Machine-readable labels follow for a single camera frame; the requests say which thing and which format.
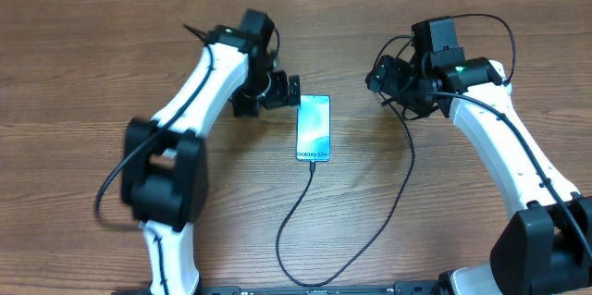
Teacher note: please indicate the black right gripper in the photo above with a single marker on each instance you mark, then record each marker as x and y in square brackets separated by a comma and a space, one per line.
[388, 77]

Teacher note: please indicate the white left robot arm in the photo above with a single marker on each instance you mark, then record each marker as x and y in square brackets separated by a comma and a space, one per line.
[164, 168]

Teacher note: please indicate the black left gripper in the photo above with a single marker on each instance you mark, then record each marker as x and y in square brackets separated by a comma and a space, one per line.
[279, 98]

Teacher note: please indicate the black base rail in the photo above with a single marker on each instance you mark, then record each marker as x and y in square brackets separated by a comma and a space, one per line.
[314, 290]

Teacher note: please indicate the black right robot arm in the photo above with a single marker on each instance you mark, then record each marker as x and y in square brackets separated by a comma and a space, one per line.
[546, 246]

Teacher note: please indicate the Galaxy smartphone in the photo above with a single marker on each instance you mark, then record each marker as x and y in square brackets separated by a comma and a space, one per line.
[313, 129]

